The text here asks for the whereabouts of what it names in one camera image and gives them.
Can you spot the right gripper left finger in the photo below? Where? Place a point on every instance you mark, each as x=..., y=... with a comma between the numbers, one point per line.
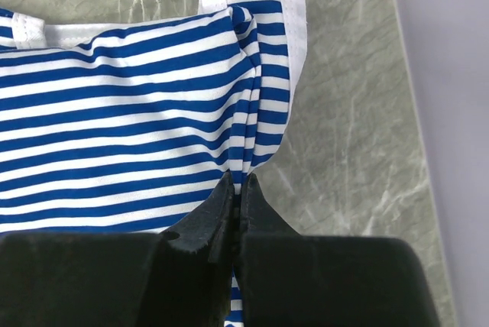
x=179, y=277

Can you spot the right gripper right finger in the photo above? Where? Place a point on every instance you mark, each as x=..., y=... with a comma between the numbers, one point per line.
x=289, y=279

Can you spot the blue white striped tank top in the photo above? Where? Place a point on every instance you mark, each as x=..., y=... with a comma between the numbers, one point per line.
x=129, y=127

